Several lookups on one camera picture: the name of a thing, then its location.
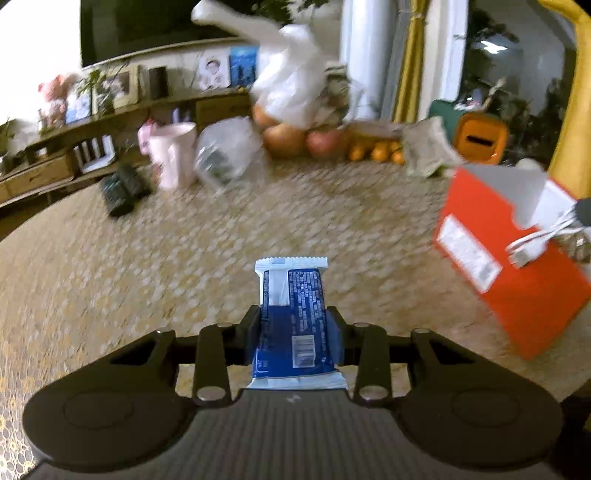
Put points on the orange-yellow apple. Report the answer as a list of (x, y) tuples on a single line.
[(284, 141)]

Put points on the white plastic bag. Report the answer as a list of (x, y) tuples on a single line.
[(288, 78)]

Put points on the wooden picture frame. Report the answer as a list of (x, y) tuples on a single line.
[(121, 87)]

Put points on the blue and white snack packet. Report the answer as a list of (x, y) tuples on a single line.
[(295, 300)]

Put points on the red cardboard box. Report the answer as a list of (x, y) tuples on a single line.
[(531, 295)]

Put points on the wooden cabinet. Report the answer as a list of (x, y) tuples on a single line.
[(51, 173)]

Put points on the pink cup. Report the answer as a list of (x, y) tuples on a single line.
[(173, 154)]

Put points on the black speaker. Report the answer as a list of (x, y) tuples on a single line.
[(158, 83)]

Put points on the black remote control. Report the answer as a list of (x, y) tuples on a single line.
[(123, 190)]

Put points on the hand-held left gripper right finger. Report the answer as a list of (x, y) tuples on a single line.
[(333, 344)]

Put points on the white rack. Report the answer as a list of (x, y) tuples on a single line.
[(94, 154)]

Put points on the pile of oranges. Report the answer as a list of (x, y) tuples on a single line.
[(381, 151)]

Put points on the yellow chair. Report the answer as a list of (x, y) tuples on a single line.
[(570, 92)]

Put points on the blue picture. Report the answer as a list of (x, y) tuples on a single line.
[(243, 67)]

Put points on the pink plush toy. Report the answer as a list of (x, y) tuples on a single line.
[(56, 99)]

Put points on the clear plastic bag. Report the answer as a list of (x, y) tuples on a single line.
[(228, 154)]

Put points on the grey patterned bag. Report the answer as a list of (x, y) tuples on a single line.
[(336, 92)]

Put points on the beige crumpled cloth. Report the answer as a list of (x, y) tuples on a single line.
[(429, 147)]

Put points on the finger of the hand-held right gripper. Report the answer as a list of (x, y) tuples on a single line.
[(583, 211)]

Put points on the green and orange pen holder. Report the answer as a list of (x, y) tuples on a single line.
[(480, 138)]

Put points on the black television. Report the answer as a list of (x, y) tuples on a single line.
[(138, 23)]

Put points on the white picture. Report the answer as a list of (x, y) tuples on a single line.
[(214, 71)]

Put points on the beige patterned desktop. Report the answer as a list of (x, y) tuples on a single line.
[(184, 258)]

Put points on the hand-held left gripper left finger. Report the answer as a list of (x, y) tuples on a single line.
[(254, 334)]

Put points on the brown flat box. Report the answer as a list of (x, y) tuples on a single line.
[(376, 130)]

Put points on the yellow curtain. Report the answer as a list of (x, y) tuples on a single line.
[(408, 60)]

